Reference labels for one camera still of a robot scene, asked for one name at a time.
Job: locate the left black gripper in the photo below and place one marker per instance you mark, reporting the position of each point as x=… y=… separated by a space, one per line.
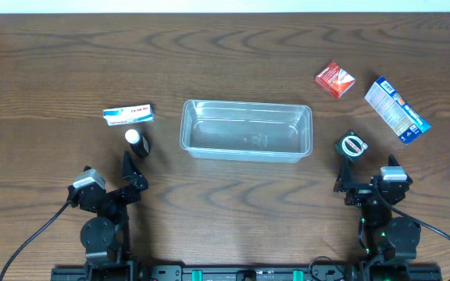
x=121 y=193

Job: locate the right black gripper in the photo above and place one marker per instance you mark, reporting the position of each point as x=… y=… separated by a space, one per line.
x=364 y=188

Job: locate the green Zam-Buk box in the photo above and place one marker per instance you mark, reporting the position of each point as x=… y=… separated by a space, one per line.
x=351 y=146

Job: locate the blue Kool Fever box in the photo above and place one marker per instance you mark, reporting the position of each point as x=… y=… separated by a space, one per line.
x=398 y=114

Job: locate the red small box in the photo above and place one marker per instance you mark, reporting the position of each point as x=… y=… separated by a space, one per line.
x=335 y=80

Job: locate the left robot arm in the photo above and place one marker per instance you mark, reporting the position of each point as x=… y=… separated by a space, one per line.
x=106 y=237

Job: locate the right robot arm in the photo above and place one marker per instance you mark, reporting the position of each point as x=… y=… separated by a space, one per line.
x=386 y=239

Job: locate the clear plastic container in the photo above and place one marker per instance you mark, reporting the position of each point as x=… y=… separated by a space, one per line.
x=246 y=131

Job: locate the dark bottle white cap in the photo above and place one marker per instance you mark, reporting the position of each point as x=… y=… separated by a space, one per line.
x=138 y=143

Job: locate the white blue medicine box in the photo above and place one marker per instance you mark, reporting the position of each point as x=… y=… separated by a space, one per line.
x=128 y=115

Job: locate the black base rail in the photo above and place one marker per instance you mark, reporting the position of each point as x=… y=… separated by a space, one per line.
x=317 y=272

